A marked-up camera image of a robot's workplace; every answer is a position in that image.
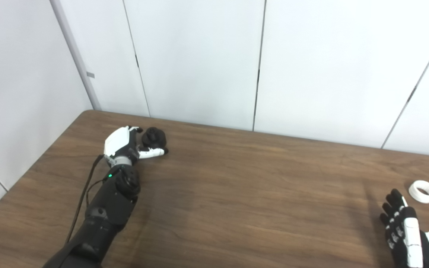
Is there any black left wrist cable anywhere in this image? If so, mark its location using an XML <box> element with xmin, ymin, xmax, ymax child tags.
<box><xmin>65</xmin><ymin>154</ymin><xmax>107</xmax><ymax>244</ymax></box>

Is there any white plastic ring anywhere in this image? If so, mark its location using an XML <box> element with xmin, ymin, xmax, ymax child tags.
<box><xmin>408</xmin><ymin>180</ymin><xmax>429</xmax><ymax>204</ymax></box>

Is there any grey metal wall post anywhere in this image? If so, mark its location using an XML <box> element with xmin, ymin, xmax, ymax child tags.
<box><xmin>50</xmin><ymin>0</ymin><xmax>101</xmax><ymax>111</ymax></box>

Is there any round black plastic part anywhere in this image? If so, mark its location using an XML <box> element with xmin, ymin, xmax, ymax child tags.
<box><xmin>142</xmin><ymin>127</ymin><xmax>167</xmax><ymax>150</ymax></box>

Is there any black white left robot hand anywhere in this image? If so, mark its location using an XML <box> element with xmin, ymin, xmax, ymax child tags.
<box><xmin>104</xmin><ymin>126</ymin><xmax>169</xmax><ymax>167</ymax></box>

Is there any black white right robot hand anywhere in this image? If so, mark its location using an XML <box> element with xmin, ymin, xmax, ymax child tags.
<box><xmin>379</xmin><ymin>189</ymin><xmax>429</xmax><ymax>268</ymax></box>

